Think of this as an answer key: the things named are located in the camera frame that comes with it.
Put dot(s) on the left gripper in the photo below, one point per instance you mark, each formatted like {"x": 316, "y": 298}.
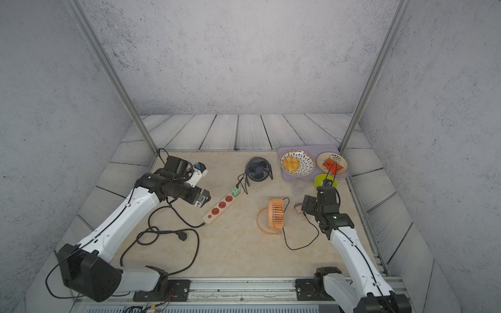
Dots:
{"x": 194, "y": 198}

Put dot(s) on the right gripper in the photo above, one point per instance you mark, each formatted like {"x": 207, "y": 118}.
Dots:
{"x": 310, "y": 201}

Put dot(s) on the pink plug adapter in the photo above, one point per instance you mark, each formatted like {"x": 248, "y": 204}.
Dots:
{"x": 298, "y": 207}

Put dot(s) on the beige power strip red sockets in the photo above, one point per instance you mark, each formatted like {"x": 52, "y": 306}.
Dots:
{"x": 217, "y": 210}

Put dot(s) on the orange desk fan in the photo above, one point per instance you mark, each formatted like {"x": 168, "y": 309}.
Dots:
{"x": 275, "y": 217}

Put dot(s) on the green plug adapter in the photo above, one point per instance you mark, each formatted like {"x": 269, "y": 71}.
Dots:
{"x": 236, "y": 191}

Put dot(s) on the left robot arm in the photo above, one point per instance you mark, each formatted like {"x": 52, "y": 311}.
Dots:
{"x": 86, "y": 267}

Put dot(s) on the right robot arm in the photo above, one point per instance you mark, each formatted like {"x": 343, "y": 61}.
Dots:
{"x": 367, "y": 291}

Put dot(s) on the black desk fan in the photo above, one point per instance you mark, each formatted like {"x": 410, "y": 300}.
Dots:
{"x": 258, "y": 169}

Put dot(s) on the green bowl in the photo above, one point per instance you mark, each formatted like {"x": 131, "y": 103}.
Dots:
{"x": 322, "y": 177}

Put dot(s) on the clear plastic cup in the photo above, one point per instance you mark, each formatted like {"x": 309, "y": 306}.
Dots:
{"x": 298, "y": 186}

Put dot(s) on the plate with red food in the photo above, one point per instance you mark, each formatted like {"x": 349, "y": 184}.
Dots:
{"x": 332, "y": 163}

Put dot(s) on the patterned bowl with yellow food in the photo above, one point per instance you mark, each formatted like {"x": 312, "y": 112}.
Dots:
{"x": 297, "y": 163}

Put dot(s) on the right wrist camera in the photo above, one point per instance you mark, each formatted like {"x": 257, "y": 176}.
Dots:
{"x": 328, "y": 182}

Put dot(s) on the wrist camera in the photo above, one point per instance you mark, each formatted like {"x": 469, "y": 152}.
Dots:
{"x": 328, "y": 182}
{"x": 198, "y": 171}

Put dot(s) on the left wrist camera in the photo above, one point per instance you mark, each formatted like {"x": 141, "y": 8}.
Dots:
{"x": 198, "y": 171}

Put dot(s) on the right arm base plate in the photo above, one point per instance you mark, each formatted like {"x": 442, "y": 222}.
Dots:
{"x": 310, "y": 290}

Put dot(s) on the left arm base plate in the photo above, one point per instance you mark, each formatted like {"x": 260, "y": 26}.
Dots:
{"x": 174, "y": 290}

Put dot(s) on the aluminium front rail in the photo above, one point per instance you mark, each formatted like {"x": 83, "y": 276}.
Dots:
{"x": 224, "y": 295}

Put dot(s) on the left aluminium frame post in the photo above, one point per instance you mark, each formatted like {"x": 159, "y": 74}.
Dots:
{"x": 92, "y": 40}

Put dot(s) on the aluminium frame post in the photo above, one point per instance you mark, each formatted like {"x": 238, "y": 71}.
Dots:
{"x": 92, "y": 40}
{"x": 384, "y": 52}

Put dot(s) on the right aluminium frame post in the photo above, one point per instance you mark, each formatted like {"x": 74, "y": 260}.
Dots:
{"x": 384, "y": 52}

